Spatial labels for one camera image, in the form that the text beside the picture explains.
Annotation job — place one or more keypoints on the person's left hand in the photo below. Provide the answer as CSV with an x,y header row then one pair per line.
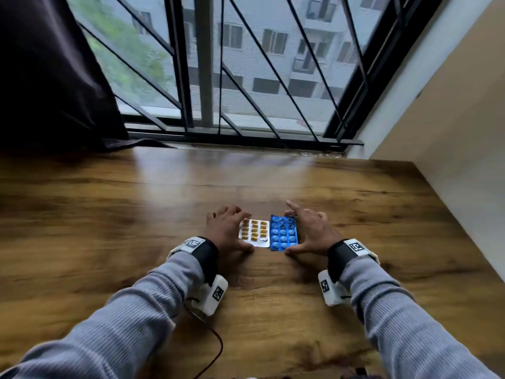
x,y
225,228

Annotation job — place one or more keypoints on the person's right hand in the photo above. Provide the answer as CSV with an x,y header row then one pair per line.
x,y
313,232

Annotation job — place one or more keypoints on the orange pill blister pack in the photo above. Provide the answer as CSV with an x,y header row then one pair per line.
x,y
254,232

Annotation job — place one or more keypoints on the blue blister pack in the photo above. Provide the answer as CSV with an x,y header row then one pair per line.
x,y
283,232

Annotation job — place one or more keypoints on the person's right forearm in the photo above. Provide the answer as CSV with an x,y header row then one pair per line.
x,y
406,323

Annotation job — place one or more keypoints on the person's left forearm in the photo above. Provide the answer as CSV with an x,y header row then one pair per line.
x,y
114,323

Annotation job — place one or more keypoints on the grey window sash bar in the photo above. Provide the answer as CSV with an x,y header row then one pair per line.
x,y
204,63

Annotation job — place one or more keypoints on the grey apartment building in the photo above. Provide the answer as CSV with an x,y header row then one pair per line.
x,y
276,55

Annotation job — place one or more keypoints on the black metal window grille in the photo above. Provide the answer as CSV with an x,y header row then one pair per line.
x,y
130,67

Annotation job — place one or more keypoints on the green tree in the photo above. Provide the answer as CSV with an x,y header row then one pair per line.
x,y
122,47

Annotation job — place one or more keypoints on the dark curtain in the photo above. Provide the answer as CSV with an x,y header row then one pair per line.
x,y
51,86

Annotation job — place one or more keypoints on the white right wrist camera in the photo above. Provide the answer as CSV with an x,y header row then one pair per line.
x,y
331,290

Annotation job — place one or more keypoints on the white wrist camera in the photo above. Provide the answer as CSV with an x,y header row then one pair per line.
x,y
209,296
331,290

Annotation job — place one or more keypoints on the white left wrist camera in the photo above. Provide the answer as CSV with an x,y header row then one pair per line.
x,y
209,296

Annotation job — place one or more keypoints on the black window frame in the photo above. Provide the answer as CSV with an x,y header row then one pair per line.
x,y
179,67

